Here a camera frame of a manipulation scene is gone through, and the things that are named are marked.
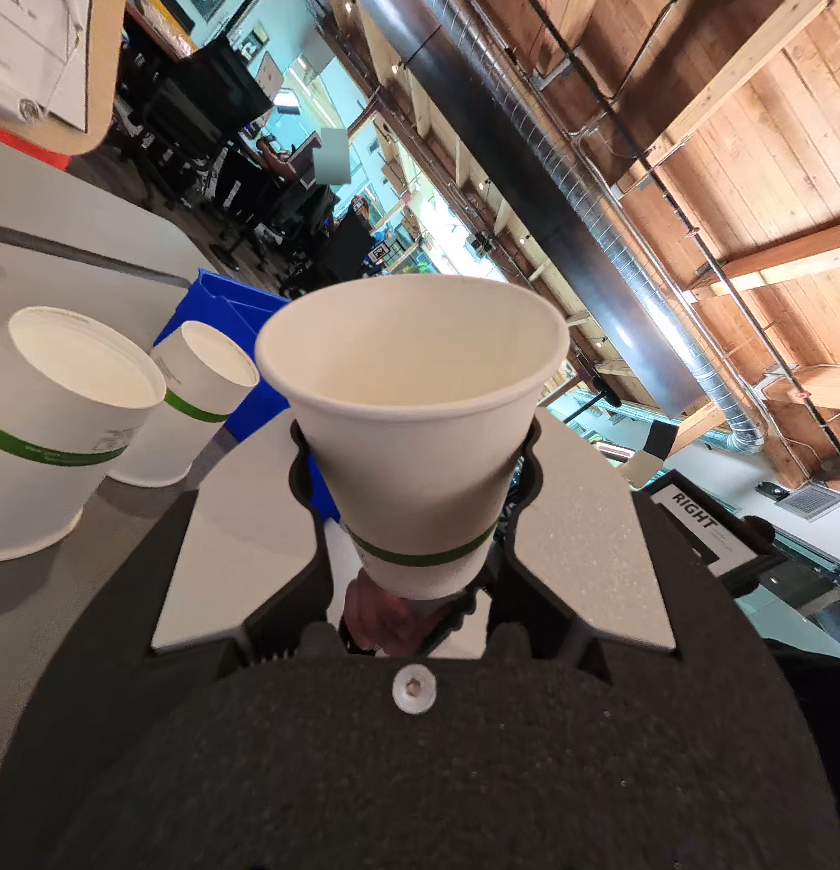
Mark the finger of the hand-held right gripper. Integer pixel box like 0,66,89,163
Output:
623,420,681,490

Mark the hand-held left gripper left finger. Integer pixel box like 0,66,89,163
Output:
150,408,336,663

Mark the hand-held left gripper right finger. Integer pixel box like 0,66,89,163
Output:
491,406,679,665

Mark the white paper cup green band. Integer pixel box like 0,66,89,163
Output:
107,321,261,489
0,306,168,565
254,273,572,602

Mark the blue plastic bin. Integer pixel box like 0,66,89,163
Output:
154,268,343,524

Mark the person's right hand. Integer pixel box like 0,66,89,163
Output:
340,570,465,659

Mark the black studio light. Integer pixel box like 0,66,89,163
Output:
568,376,625,424

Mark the orange traffic cone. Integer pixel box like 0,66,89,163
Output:
0,122,73,172

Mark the black office chair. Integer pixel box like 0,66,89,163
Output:
138,34,275,212

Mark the wooden display board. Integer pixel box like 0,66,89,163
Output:
0,0,126,156

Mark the printed instruction sheet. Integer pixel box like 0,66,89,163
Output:
0,0,92,131

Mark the white wall vent grille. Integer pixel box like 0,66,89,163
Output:
775,481,840,523

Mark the silver air duct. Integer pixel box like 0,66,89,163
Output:
357,0,769,455

